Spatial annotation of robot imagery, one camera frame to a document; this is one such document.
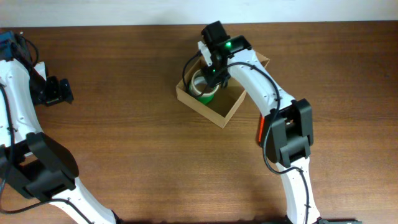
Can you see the green tape roll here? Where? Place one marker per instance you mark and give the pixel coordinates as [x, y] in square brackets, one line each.
[206, 99]

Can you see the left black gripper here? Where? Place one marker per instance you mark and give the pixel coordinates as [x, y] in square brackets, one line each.
[57, 94]

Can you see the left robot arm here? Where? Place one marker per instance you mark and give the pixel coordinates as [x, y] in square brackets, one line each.
[32, 163]

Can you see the brown cardboard box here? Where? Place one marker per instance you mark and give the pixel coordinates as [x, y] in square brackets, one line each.
[221, 108]

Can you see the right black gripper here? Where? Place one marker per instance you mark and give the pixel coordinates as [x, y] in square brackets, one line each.
[211, 78]

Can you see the cream masking tape roll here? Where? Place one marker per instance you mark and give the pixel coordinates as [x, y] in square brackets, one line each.
[200, 73]

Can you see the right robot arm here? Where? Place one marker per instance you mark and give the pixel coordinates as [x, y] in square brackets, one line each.
[286, 134]

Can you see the orange utility knife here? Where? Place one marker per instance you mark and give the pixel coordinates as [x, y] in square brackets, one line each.
[260, 130]

